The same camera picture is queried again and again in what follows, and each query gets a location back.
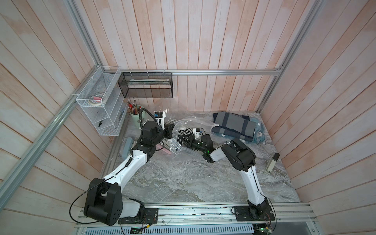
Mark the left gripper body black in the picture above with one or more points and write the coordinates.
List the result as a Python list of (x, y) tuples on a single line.
[(162, 134)]

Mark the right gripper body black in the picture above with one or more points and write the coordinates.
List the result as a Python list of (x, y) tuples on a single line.
[(196, 145)]

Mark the houndstooth patterned cloth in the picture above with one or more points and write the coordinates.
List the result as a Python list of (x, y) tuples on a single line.
[(183, 134)]

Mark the clear plastic vacuum bag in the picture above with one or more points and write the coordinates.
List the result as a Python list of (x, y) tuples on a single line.
[(166, 143)]

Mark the grey navy cloth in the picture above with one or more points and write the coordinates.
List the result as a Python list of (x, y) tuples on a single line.
[(234, 125)]

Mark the teal bear print blanket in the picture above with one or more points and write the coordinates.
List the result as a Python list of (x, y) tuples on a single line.
[(259, 136)]

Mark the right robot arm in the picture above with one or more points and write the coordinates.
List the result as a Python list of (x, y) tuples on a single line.
[(243, 159)]

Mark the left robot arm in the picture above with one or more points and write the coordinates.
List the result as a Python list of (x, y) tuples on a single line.
[(104, 202)]

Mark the green pen cup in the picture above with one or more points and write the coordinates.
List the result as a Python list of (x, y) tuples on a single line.
[(135, 116)]

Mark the pens in cup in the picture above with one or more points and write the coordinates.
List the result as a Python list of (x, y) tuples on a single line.
[(134, 107)]

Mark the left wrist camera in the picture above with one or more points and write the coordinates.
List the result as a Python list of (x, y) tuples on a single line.
[(160, 117)]

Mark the black mesh wall basket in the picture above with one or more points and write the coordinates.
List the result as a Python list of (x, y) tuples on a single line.
[(146, 85)]

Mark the white wire shelf rack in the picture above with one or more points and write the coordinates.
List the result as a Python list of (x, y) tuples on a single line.
[(102, 82)]

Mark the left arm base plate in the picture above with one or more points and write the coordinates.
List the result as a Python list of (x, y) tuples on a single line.
[(144, 216)]

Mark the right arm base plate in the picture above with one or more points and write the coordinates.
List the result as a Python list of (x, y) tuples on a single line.
[(248, 213)]

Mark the aluminium rail base frame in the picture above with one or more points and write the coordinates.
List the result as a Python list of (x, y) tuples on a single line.
[(210, 219)]

